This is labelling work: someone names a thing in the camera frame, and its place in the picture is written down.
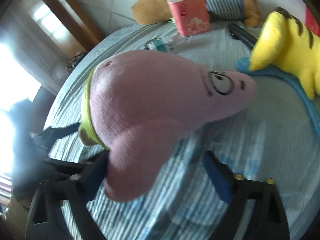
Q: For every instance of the pink tissue pack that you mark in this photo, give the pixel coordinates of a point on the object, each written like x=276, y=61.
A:
x=190, y=16

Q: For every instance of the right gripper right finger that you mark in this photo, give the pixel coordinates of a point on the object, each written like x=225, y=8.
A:
x=268, y=220

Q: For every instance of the yellow striped tiger plush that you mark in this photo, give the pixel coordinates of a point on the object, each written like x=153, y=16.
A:
x=286, y=42

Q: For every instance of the blue plastic boomerang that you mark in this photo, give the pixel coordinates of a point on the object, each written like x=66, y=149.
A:
x=242, y=65

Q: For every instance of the brown bear plush striped shirt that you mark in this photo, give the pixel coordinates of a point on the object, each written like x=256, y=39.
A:
x=155, y=11

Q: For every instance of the red plastic toy case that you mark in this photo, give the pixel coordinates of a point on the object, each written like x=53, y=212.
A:
x=311, y=23

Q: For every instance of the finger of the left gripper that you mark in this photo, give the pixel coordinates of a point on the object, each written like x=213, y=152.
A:
x=46, y=139

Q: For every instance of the blue striped bed sheet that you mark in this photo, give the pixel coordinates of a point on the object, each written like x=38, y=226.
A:
x=273, y=137

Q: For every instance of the pink star plush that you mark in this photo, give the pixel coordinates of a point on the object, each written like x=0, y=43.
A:
x=140, y=103

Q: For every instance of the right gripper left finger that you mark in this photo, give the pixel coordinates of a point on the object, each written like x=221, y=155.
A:
x=78, y=184

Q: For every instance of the small teal white box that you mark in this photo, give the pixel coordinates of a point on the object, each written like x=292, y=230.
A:
x=165, y=44

